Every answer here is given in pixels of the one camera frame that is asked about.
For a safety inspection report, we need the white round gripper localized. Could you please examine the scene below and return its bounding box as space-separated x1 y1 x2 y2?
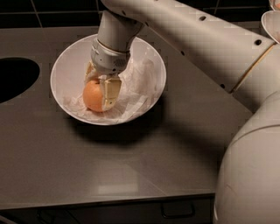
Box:
84 38 130 111

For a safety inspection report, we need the orange fruit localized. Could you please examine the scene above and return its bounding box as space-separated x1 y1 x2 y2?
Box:
82 80 103 112

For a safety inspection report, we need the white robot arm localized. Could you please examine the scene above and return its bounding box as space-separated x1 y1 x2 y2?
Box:
91 0 280 224

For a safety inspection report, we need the white bowl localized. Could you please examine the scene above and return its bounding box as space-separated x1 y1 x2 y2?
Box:
50 36 166 124

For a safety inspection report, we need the white crumpled paper towel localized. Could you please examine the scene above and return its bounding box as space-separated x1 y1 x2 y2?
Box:
63 59 159 125

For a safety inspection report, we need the black drawer handle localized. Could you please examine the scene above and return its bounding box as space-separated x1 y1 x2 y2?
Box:
160 202 196 219

